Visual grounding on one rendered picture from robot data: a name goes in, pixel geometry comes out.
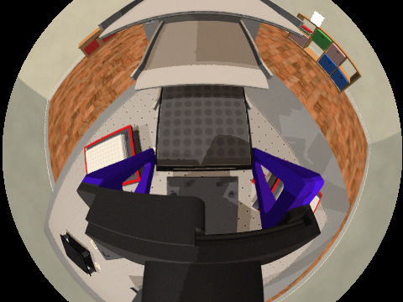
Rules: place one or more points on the cream multiwell plate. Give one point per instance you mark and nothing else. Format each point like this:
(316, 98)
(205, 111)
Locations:
(313, 203)
(106, 153)

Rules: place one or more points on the grey perforated base plate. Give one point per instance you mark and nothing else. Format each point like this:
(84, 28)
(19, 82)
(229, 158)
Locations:
(115, 279)

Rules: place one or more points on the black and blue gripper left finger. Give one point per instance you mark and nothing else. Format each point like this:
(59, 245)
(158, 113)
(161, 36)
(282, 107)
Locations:
(113, 175)

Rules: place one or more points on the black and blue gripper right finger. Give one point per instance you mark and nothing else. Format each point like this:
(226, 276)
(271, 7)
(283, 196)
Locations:
(301, 185)

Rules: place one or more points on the dark grey flat nest plate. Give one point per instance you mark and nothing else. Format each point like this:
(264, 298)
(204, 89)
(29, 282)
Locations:
(107, 254)

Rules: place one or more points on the black microplate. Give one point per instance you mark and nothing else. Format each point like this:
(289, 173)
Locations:
(203, 128)

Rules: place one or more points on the black square nest plate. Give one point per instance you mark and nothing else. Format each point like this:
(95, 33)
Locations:
(78, 254)

